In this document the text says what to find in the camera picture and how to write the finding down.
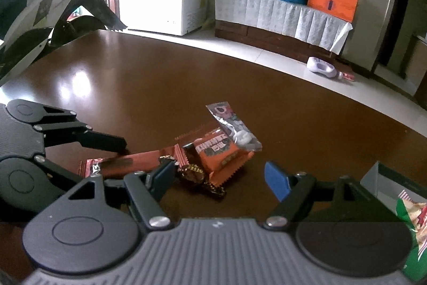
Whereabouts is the brown kitchen cabinet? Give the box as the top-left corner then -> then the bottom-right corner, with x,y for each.
403,34 -> 427,96

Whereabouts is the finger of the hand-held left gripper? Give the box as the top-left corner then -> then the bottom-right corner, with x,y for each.
33,154 -> 105,193
33,104 -> 128,154

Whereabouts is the white purple bottle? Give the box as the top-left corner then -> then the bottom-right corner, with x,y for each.
306,56 -> 343,79

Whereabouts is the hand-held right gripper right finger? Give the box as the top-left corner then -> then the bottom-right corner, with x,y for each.
264,162 -> 397,231

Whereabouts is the long red snack bar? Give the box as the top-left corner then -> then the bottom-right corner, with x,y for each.
78,144 -> 189,178

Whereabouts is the brown wooden television stand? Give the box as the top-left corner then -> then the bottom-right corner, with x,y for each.
214,20 -> 351,73

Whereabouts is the orange snack packet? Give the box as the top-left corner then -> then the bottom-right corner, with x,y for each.
174,121 -> 255,188

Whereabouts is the clear snack packet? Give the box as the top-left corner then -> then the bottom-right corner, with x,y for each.
205,101 -> 263,152

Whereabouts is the green chip bag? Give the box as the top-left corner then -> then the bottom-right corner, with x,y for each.
395,190 -> 427,283

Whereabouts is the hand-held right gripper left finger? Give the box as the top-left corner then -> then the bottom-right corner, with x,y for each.
50,159 -> 177,230

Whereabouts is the brown gold candy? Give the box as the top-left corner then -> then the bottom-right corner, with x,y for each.
158,154 -> 228,201

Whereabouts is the cabinet with white cloth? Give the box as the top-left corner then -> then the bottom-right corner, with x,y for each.
213,0 -> 354,54

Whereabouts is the dark box with white inside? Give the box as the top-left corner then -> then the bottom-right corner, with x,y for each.
359,160 -> 427,207

